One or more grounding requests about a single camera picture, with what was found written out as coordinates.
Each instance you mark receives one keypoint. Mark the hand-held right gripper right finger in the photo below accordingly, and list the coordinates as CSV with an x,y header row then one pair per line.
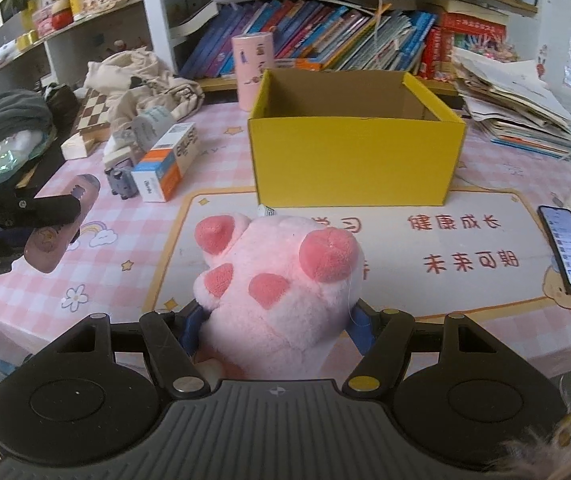
x,y
363,327

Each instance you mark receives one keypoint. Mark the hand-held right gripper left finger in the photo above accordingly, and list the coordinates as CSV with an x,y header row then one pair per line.
x,y
193,327

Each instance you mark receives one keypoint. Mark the pink printed bottle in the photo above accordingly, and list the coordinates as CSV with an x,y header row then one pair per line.
x,y
63,232

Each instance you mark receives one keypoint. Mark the pink plush paw toy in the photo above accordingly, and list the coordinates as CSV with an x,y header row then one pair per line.
x,y
275,305

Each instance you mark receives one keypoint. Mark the orange white medicine box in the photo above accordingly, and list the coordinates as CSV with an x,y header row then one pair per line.
x,y
168,162

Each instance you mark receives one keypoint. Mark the yellow cardboard box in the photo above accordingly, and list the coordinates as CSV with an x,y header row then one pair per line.
x,y
355,160

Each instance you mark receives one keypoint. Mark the pink sticker cylinder container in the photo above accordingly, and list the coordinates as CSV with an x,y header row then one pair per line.
x,y
251,67

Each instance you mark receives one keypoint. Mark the pink checkered tablecloth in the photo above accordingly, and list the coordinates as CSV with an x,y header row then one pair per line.
x,y
90,260

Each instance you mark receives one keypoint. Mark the clear plastic bag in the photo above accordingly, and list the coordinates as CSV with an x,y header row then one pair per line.
x,y
0,160

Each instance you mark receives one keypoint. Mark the white wooden block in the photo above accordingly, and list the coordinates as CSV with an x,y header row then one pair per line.
x,y
83,147

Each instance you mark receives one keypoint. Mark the small grey toy car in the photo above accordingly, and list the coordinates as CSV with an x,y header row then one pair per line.
x,y
121,180

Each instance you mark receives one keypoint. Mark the grey folded cloth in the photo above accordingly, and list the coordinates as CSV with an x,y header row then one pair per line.
x,y
8,117

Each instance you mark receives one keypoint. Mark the wooden chessboard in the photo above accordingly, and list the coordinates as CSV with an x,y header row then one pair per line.
x,y
93,112

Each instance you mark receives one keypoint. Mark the black bag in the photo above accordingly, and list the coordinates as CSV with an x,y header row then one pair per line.
x,y
63,102

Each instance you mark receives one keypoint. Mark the printed desk mat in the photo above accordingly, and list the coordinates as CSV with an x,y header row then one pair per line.
x,y
465,260

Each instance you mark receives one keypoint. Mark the pale grey printed cup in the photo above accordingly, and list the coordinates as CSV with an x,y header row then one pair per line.
x,y
153,130

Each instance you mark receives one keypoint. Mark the beige cloth bag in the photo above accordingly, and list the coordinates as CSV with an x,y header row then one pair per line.
x,y
145,82

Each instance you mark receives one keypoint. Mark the white bookshelf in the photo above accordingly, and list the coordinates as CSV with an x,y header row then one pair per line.
x,y
150,15

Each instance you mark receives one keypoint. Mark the black smartphone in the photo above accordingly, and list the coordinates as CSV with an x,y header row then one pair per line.
x,y
570,247

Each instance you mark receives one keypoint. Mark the thick white book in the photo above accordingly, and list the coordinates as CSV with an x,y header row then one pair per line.
x,y
193,20

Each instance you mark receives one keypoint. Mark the stack of papers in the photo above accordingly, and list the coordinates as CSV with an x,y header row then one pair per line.
x,y
513,105

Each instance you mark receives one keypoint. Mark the orange white flat box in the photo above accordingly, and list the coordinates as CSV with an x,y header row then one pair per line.
x,y
299,64

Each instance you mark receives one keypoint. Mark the row of colourful books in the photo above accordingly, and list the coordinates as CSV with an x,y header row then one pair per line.
x,y
335,40

